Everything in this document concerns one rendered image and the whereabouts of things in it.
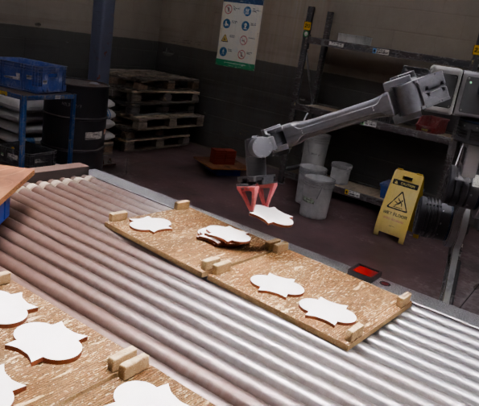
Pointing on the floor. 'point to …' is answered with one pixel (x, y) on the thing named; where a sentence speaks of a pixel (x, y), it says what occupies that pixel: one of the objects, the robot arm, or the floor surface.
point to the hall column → (101, 45)
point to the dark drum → (51, 118)
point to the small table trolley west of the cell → (19, 116)
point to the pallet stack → (151, 108)
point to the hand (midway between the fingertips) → (258, 206)
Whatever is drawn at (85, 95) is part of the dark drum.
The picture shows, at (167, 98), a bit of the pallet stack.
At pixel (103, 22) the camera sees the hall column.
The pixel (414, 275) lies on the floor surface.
